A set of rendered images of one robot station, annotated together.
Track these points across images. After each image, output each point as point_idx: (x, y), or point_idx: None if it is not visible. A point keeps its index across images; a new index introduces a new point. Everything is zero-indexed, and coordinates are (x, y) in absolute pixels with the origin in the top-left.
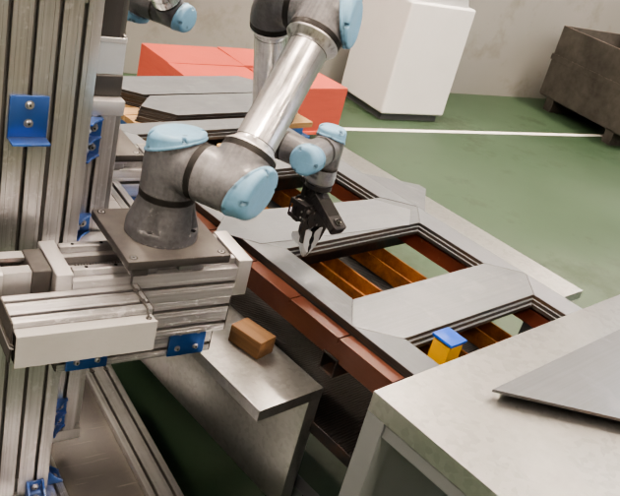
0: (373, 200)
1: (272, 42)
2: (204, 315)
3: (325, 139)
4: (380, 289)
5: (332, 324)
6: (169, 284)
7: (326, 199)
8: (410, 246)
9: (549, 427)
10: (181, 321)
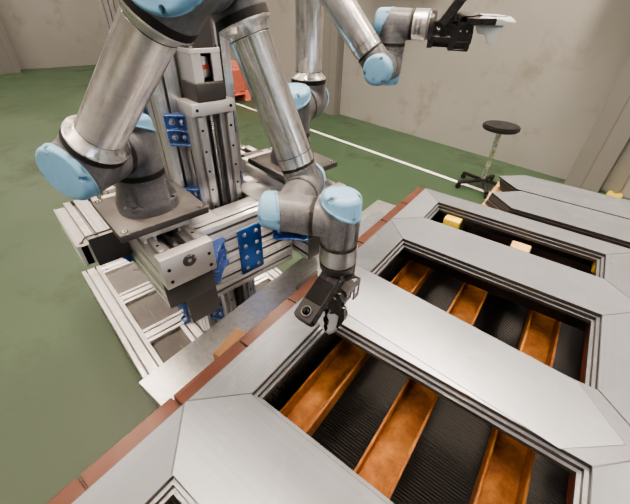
0: (573, 382)
1: (229, 43)
2: (157, 285)
3: (312, 199)
4: (407, 457)
5: (200, 385)
6: (134, 242)
7: (328, 282)
8: (568, 484)
9: None
10: (150, 277)
